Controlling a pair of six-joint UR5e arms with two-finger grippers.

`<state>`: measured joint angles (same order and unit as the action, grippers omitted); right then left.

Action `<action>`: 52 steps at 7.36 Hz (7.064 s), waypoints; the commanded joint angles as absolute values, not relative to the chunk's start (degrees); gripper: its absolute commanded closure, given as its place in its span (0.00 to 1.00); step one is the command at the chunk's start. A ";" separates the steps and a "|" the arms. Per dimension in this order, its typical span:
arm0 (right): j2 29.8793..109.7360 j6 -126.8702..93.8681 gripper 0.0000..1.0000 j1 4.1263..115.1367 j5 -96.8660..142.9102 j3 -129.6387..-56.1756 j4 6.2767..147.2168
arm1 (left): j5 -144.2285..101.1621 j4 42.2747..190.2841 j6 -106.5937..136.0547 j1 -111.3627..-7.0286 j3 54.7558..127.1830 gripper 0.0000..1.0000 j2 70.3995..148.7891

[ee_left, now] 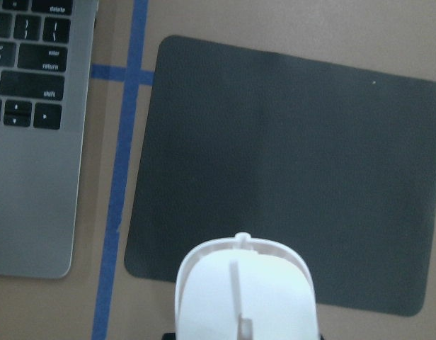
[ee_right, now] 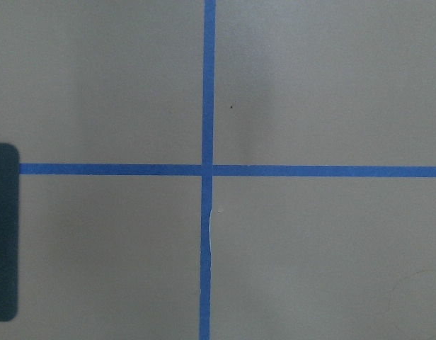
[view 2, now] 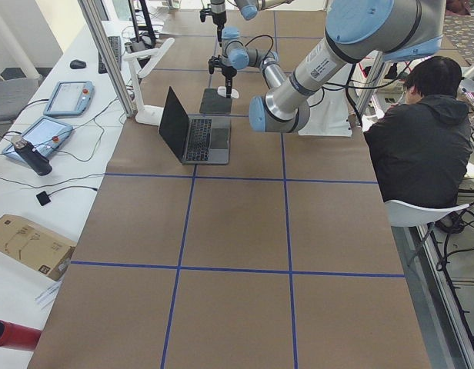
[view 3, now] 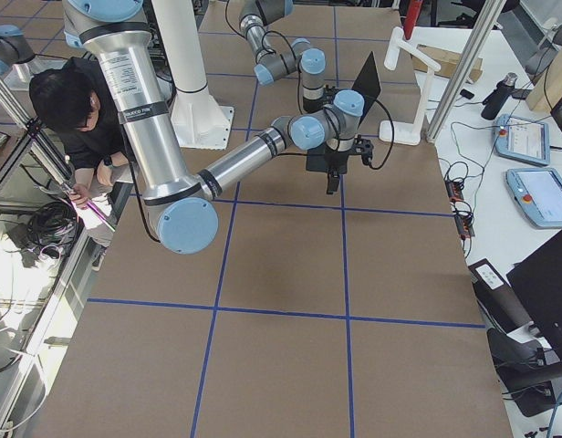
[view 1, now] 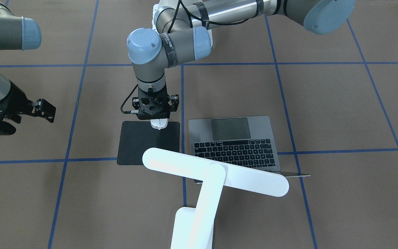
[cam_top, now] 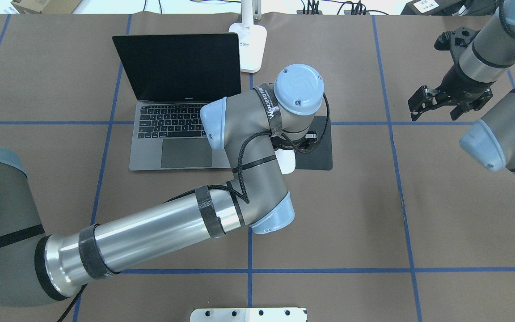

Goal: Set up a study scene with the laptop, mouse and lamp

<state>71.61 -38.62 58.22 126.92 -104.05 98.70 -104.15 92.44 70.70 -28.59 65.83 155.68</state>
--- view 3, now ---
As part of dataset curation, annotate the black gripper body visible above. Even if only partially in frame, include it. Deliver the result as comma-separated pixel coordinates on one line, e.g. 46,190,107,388
321,86,338,107
324,146,350,173

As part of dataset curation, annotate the black mouse pad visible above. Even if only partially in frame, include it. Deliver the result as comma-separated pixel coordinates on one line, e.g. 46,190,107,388
306,143,327,173

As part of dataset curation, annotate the grey laptop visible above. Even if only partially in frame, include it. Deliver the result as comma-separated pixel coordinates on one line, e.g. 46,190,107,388
351,51,381,124

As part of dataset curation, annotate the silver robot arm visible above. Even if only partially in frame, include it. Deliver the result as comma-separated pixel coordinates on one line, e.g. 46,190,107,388
63,1,364,255
239,0,336,113

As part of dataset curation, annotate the white desk lamp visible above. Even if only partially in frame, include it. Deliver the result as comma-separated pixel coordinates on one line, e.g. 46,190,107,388
378,26,442,147

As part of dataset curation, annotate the red cylinder object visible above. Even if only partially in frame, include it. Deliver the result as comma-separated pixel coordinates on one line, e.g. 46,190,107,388
403,0,423,40

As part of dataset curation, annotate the cardboard box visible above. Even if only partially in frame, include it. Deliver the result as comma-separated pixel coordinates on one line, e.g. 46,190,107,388
417,45,483,83

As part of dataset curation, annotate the black power strip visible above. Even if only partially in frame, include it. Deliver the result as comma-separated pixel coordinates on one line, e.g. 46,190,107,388
444,180,474,240

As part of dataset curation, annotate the black water bottle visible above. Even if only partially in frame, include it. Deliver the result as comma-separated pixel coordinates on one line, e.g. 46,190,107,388
481,72,518,120

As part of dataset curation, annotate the upper teach pendant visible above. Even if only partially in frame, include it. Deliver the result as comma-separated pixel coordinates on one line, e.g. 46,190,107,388
493,114,550,166

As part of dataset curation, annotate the teach pendant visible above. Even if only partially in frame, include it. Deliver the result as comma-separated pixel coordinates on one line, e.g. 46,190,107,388
493,114,550,166
505,167,562,229

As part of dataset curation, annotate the lower teach pendant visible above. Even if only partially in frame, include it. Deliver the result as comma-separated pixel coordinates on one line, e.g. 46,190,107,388
505,167,562,229

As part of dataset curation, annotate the black labelled box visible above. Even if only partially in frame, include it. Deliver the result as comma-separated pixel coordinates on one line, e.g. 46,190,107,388
468,258,532,332

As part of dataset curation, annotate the black monitor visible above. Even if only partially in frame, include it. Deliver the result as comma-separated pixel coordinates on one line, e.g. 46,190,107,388
507,229,562,354

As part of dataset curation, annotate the person in black jacket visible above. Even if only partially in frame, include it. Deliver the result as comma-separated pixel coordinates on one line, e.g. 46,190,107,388
29,57,133,214

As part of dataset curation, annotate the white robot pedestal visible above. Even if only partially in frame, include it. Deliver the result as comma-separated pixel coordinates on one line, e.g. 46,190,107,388
152,0,234,150

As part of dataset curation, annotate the aluminium frame post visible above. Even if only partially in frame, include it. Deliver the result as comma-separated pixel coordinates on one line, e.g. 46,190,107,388
426,0,506,143

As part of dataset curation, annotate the black cable bundle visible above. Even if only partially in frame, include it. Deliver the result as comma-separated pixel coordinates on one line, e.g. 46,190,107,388
25,200,79,256

